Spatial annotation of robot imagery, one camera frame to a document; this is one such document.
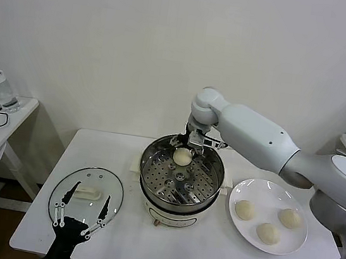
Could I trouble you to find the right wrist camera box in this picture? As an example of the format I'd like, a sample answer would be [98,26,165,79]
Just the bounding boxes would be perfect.
[189,130,231,152]

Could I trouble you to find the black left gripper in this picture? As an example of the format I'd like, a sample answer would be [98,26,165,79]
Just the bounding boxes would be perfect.
[37,177,114,259]

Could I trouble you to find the white round plate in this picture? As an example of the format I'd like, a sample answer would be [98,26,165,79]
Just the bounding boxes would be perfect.
[222,174,315,258]

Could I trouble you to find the white electric cooker base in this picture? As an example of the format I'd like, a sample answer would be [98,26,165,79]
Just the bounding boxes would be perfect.
[121,155,235,238]

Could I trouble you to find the clear water bottle white cap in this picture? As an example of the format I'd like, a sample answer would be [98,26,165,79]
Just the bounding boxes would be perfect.
[0,68,25,115]

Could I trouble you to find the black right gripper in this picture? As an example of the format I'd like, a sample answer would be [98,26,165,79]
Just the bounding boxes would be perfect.
[168,120,209,158]

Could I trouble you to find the white steamed baozi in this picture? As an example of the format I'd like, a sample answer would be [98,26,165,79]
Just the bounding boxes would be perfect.
[171,146,195,168]
[233,198,259,223]
[254,221,282,247]
[276,207,305,231]

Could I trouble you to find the stainless steel steamer basket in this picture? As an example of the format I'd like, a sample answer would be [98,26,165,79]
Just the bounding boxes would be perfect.
[133,130,230,218]

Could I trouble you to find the glass lid with white handle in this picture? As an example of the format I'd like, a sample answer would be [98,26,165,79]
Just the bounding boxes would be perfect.
[45,160,128,237]

